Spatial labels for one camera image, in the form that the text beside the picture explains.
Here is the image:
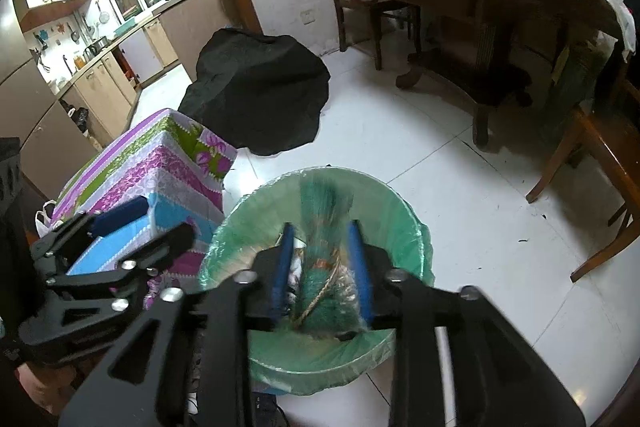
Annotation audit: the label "beige refrigerator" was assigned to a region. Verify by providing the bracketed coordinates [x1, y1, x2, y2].
[0, 0, 109, 204]

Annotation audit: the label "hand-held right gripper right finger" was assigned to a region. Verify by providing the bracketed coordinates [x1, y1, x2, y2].
[347, 219, 586, 427]

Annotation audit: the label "striped floral tablecloth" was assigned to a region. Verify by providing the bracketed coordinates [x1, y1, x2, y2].
[49, 108, 239, 309]

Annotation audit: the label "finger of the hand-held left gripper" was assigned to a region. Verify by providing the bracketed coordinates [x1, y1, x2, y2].
[47, 226, 196, 304]
[29, 196, 151, 269]

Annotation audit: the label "person's left hand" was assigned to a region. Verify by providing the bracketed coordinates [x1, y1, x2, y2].
[15, 363, 77, 414]

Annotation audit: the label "wooden dining table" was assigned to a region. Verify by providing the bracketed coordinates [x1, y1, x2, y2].
[323, 0, 637, 146]

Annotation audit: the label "black fabric cover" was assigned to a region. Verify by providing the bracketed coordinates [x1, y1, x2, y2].
[177, 28, 332, 156]

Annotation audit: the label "kitchen counter cabinets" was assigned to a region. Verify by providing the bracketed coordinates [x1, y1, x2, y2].
[54, 0, 232, 144]

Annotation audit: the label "green fibre bundle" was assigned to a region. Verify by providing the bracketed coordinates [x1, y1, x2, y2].
[289, 171, 374, 339]

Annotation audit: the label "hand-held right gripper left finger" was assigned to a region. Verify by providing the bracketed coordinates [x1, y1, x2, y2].
[57, 221, 297, 427]

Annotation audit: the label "white plastic bag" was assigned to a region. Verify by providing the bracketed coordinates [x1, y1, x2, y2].
[34, 201, 61, 239]

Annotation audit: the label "green-lined trash bin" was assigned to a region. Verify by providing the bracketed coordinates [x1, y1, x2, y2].
[197, 165, 437, 396]

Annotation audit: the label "steel kettle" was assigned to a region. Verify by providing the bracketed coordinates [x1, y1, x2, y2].
[81, 36, 109, 58]

